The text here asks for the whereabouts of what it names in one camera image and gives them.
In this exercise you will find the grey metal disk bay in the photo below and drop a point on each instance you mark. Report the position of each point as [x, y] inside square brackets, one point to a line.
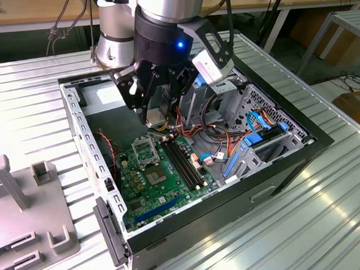
[246, 164]

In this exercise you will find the hard disk in blue carrier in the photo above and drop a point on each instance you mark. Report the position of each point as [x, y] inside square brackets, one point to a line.
[270, 134]

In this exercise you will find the grey parts rack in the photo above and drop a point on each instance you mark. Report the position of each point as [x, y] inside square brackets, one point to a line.
[26, 224]

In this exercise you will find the grey power supply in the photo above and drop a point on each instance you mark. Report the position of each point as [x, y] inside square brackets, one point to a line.
[112, 127]

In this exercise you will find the blue plastic drive latch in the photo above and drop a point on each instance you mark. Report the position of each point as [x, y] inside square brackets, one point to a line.
[201, 81]

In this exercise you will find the metal frame table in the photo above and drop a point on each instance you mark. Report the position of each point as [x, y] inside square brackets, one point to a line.
[351, 19]

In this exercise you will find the wooden desk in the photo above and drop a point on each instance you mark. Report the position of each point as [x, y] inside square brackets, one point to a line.
[295, 0]

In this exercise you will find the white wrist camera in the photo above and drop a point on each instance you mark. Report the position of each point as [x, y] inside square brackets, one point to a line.
[209, 69]

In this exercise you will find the CPU socket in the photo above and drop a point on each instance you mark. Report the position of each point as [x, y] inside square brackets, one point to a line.
[155, 176]

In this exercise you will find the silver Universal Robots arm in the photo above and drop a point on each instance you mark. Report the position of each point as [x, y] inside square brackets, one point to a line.
[166, 4]

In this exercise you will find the black RAM slot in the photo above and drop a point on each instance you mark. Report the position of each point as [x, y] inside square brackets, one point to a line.
[177, 165]
[182, 165]
[186, 165]
[190, 165]

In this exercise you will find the blue expansion slot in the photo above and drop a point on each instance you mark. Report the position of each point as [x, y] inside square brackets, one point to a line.
[158, 208]

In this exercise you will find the black PC case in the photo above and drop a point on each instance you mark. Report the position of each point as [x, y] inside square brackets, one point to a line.
[204, 231]

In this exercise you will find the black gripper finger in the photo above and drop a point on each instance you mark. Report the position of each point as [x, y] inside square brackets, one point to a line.
[123, 89]
[181, 80]

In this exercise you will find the green motherboard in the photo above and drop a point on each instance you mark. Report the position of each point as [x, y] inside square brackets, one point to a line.
[153, 193]

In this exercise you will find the black plastic case bezel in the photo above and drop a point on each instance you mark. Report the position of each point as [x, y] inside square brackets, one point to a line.
[107, 228]

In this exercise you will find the brown square base plate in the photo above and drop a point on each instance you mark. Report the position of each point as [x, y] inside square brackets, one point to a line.
[108, 66]

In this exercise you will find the grey metal drive cage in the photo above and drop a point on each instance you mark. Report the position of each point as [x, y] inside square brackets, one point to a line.
[196, 103]

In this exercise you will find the blue plastic rail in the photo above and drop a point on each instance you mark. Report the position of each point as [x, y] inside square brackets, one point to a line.
[231, 165]

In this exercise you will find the brown cardboard box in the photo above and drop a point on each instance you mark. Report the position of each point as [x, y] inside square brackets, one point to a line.
[344, 50]
[357, 109]

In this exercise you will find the silver CPU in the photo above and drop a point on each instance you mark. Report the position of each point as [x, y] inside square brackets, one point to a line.
[156, 116]

